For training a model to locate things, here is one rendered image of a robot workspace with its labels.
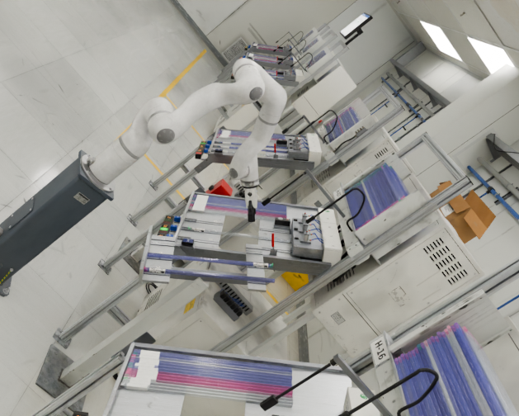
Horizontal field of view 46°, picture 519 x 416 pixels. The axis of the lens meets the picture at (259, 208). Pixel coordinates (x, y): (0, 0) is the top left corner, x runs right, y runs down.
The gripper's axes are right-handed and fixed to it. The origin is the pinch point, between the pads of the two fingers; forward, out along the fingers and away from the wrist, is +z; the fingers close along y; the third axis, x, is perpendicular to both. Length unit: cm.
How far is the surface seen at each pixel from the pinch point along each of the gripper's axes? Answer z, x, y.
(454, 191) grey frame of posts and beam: -17, -86, -25
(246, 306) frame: 54, 7, 10
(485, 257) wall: 104, -163, 154
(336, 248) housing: 9.7, -37.5, -18.8
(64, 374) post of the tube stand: 53, 83, -45
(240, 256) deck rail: 10.4, 4.8, -21.1
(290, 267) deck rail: 16.6, -17.2, -21.1
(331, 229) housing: 9.7, -37.0, 3.3
